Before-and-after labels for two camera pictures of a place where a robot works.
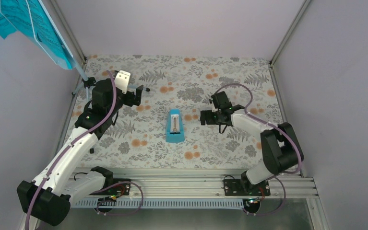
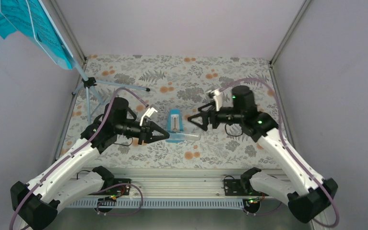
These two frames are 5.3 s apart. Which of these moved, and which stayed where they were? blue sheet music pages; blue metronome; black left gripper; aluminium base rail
Moved: black left gripper
Stayed: blue metronome; blue sheet music pages; aluminium base rail
